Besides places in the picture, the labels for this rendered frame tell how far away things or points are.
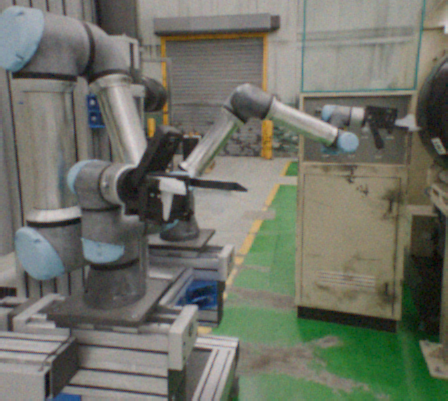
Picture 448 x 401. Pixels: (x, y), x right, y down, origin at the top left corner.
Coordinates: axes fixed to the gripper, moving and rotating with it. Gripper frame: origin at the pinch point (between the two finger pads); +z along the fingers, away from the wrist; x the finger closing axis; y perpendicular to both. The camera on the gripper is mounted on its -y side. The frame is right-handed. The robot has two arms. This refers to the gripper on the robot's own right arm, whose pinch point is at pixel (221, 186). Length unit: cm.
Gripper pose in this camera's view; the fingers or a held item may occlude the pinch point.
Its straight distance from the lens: 60.3
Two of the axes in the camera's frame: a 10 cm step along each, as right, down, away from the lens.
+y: -0.8, 9.9, 0.6
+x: -6.0, 0.0, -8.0
